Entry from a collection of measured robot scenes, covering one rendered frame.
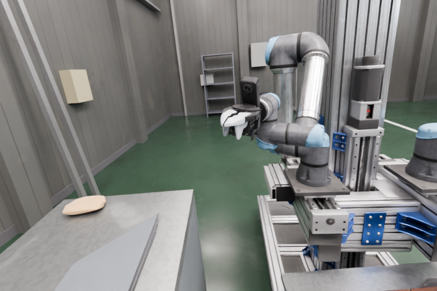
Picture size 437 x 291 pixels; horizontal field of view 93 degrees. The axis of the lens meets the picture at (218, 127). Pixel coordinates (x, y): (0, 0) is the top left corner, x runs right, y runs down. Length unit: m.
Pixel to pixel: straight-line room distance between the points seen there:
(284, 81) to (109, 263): 0.88
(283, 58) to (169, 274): 0.84
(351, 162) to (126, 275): 1.01
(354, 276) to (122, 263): 0.93
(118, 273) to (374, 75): 1.15
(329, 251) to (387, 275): 0.25
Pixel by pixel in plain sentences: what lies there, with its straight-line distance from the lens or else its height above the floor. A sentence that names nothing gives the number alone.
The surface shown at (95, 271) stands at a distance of 0.75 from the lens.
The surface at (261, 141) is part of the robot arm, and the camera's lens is 0.74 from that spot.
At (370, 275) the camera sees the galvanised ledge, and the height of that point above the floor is 0.68.
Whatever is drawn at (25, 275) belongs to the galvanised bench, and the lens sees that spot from 0.91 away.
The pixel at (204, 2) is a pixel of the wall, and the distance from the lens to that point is 7.95.
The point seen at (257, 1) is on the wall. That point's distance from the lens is 7.92.
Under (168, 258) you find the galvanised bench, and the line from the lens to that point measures 0.73.
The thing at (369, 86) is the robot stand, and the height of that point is 1.44.
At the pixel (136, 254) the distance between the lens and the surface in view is 0.74.
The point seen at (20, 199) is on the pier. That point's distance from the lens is 3.11.
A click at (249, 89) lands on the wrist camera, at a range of 0.55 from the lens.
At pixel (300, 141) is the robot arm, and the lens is 0.71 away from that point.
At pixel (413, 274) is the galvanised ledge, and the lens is 1.33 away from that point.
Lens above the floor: 1.57
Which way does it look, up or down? 16 degrees down
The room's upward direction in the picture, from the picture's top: 5 degrees counter-clockwise
